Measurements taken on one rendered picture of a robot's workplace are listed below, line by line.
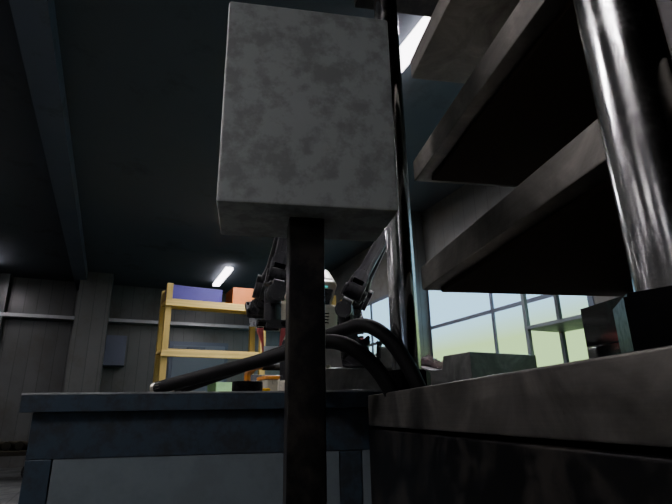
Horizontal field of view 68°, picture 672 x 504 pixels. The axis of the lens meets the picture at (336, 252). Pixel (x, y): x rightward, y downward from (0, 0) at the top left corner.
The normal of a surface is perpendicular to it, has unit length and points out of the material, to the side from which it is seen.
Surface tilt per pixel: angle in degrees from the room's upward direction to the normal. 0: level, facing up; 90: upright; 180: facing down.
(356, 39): 90
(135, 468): 90
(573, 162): 90
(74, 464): 90
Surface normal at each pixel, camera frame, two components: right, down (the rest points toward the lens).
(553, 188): -0.99, -0.04
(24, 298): 0.40, -0.29
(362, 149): 0.17, -0.31
